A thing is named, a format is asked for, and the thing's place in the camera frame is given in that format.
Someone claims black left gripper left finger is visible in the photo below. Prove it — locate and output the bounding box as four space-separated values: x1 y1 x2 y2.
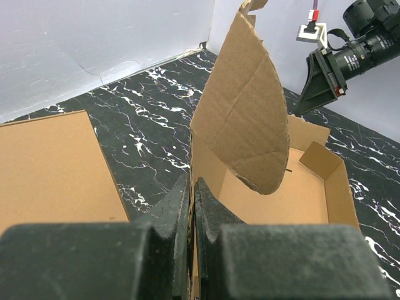
1 175 190 299

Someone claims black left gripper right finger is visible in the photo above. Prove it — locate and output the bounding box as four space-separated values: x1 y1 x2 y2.
194 179 392 299

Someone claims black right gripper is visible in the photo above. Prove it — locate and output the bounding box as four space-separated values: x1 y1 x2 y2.
294 28 399 116

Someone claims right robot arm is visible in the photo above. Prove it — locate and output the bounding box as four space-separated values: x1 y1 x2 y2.
294 1 399 116

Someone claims closed brown cardboard box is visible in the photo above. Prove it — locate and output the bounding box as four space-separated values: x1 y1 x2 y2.
1 111 129 232

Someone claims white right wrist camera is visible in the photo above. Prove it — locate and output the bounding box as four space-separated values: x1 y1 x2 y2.
296 9 328 49

